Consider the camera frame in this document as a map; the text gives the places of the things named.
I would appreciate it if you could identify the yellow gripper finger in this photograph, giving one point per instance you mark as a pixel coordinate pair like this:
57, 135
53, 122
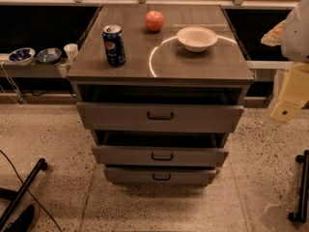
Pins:
273, 36
293, 94

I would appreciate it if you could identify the grey drawer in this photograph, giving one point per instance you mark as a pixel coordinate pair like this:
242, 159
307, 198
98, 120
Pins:
134, 175
160, 156
109, 116

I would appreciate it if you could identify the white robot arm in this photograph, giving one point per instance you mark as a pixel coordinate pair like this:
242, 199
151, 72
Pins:
292, 34

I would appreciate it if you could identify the grey drawer cabinet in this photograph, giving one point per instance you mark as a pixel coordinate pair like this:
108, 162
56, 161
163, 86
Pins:
159, 69

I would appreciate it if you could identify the red apple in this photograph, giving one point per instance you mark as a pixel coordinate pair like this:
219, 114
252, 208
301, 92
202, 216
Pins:
154, 21

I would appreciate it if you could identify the black stand leg right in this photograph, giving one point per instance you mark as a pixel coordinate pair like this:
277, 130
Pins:
301, 214

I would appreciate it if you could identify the black stand leg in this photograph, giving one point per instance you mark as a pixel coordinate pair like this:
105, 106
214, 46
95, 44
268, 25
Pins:
14, 196
301, 214

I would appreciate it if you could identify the blue Pepsi can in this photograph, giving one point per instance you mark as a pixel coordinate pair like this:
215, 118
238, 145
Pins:
114, 44

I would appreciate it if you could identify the white paper cup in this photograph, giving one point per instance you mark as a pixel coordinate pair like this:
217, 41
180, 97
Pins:
71, 50

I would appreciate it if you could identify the grey blue bowl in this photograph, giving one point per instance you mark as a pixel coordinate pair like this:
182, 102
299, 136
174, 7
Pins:
49, 56

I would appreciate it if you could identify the blue white bowl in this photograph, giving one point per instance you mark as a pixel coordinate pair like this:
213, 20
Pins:
23, 56

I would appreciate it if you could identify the black stand leg left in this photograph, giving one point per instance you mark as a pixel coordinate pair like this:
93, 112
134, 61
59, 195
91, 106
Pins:
14, 196

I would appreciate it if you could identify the black shoe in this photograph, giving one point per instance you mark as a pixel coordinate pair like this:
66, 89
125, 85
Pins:
26, 221

